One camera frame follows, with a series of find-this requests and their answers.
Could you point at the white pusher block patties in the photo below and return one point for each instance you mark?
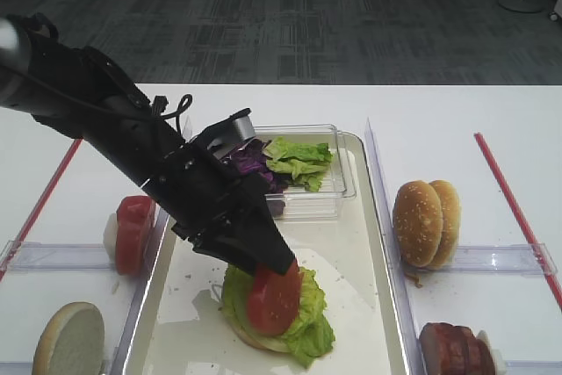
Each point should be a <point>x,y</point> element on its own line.
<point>494,353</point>

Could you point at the red tomato slice front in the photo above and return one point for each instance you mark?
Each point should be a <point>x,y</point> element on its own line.
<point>273,302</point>

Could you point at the red rail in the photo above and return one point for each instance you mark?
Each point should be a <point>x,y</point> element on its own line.
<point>39,205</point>
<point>518,212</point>

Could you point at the red rail right side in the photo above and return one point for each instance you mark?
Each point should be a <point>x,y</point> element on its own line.
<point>518,212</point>

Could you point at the bun bottom on tray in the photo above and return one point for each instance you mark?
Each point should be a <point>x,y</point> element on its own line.
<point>261,343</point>

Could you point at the white metal tray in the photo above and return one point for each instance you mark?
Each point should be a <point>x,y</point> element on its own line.
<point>336,234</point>

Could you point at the red rail left side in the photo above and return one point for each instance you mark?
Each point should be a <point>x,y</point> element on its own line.
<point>39,205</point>

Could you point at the brown meat patties stack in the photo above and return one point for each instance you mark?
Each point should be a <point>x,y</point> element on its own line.
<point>451,349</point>

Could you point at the purple cabbage leaves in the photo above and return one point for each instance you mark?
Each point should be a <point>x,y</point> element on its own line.
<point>250,159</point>

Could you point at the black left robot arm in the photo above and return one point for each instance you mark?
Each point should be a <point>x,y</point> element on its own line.
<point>83,94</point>

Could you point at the clear dispenser track bun tops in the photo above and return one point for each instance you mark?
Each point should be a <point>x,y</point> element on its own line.
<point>529,260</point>

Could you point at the clear dispenser track tomato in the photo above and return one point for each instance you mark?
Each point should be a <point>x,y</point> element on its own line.
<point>36,256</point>

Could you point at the clear plastic salad container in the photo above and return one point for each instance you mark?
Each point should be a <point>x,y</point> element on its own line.
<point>295,203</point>

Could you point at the clear dispenser track patties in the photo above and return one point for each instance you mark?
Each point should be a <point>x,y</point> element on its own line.
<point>522,367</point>

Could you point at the sesame bun top front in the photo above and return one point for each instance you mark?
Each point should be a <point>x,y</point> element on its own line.
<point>417,222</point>

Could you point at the white stand base background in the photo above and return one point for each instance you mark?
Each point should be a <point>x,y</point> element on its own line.
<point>521,6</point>

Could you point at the green lettuce in container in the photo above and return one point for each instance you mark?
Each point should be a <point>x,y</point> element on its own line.
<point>305,164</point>

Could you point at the red tomato slice rear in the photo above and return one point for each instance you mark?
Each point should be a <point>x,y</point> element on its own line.
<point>136,218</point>

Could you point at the lettuce leaf on bun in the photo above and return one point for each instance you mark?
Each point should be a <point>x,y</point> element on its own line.
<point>310,335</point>

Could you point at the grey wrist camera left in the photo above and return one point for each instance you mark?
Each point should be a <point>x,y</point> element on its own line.
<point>243,129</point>

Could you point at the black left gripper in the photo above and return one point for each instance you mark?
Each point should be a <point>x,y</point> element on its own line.
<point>222,213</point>

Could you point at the red tomato slice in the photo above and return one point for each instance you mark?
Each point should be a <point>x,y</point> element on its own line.
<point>273,302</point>
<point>136,218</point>

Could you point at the clear long rail left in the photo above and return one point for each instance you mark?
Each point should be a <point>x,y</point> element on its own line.
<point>131,352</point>

